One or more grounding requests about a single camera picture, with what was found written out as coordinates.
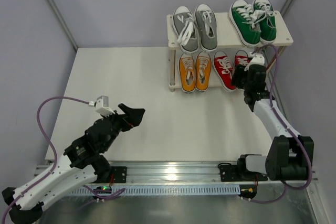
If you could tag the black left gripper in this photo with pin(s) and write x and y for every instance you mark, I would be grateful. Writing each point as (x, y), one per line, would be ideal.
(119, 120)

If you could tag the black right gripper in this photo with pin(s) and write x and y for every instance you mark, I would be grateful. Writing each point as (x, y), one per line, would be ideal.
(239, 77)

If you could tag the red sneaker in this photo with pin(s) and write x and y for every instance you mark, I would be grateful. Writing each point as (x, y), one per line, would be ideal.
(224, 69)
(241, 59)

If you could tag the orange sneaker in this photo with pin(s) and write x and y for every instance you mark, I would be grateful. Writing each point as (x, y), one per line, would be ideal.
(203, 71)
(186, 68)

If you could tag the green sneaker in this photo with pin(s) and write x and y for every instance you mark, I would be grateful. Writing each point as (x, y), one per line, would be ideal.
(266, 19)
(245, 22)

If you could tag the grey sneaker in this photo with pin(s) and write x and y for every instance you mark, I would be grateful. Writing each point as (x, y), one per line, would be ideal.
(185, 29)
(207, 27)

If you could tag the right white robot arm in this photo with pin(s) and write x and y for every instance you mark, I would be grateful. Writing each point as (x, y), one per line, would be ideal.
(290, 155)

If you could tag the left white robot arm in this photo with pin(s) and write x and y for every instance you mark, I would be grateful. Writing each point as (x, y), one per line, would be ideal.
(81, 163)

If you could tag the white two-tier shoe shelf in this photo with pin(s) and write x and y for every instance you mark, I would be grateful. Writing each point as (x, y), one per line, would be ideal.
(227, 39)

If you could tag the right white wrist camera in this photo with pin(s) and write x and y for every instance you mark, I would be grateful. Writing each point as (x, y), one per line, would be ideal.
(255, 59)

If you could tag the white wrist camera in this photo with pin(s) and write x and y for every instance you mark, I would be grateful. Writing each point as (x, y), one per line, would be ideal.
(101, 106)
(255, 59)

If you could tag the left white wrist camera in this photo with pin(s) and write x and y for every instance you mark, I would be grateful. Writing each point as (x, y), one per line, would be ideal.
(101, 106)

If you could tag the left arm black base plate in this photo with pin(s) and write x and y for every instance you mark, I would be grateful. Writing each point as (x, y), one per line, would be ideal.
(118, 174)

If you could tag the white slotted cable duct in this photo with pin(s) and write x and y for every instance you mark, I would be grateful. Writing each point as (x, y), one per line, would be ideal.
(160, 190)

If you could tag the aluminium mounting rail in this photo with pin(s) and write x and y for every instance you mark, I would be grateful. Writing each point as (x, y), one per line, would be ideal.
(171, 172)

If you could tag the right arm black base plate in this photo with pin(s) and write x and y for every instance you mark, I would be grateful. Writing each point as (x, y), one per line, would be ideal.
(234, 173)

